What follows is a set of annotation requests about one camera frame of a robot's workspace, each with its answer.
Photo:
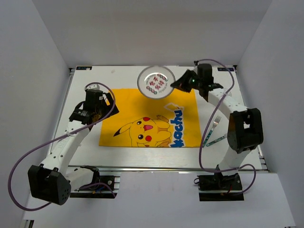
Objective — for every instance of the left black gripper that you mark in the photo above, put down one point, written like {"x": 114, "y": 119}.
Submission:
{"x": 108, "y": 108}

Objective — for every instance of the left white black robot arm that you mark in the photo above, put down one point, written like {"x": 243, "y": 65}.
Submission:
{"x": 50, "y": 181}

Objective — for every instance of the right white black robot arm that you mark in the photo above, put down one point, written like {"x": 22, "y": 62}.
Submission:
{"x": 245, "y": 131}

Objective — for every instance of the yellow Pikachu cloth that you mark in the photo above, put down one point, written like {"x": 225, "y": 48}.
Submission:
{"x": 143, "y": 122}

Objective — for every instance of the fork with teal handle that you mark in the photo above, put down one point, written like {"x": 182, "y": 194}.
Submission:
{"x": 214, "y": 125}

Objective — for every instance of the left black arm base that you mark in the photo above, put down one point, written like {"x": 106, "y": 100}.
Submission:
{"x": 105, "y": 187}

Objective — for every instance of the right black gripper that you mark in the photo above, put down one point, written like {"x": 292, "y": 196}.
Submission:
{"x": 181, "y": 83}

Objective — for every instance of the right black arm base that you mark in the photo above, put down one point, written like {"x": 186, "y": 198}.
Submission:
{"x": 217, "y": 188}

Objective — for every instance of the knife with teal handle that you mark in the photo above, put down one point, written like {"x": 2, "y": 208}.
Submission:
{"x": 216, "y": 140}

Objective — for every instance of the right blue table label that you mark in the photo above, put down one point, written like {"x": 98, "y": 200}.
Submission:
{"x": 231, "y": 69}

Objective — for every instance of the round patterned plate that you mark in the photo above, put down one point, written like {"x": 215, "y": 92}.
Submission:
{"x": 155, "y": 82}

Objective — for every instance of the left blue table label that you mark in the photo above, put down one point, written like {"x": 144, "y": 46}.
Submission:
{"x": 84, "y": 68}

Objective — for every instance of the blue table label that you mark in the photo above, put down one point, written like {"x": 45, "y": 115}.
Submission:
{"x": 231, "y": 69}
{"x": 84, "y": 68}

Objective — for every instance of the clear drinking glass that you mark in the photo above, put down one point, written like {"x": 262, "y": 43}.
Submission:
{"x": 227, "y": 92}

